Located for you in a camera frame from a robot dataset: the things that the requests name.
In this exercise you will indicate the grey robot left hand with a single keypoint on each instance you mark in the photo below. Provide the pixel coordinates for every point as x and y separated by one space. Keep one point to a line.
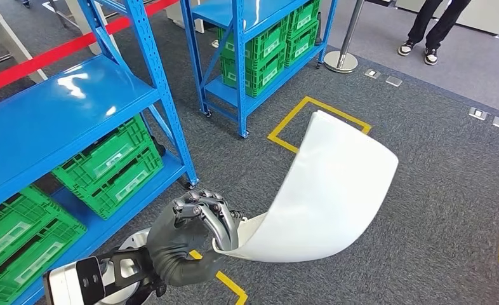
178 244

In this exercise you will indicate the white curved plastic part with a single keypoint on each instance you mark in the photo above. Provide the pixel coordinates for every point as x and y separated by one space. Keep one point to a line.
329 189

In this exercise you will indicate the blue metal shelf rack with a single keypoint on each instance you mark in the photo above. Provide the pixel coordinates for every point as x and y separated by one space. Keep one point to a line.
228 88
43 109

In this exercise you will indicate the red barrier belt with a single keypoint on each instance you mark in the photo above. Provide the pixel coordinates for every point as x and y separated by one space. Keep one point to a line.
43 59

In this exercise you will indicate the standing person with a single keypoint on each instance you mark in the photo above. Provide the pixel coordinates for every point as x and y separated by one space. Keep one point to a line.
439 25

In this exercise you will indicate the white low cabinet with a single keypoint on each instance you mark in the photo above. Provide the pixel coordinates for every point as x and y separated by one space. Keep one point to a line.
485 17

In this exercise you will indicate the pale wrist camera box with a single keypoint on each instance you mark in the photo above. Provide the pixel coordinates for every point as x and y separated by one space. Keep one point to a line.
70 282

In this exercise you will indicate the chrome stanchion post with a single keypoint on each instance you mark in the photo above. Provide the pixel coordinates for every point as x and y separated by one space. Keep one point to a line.
341 62

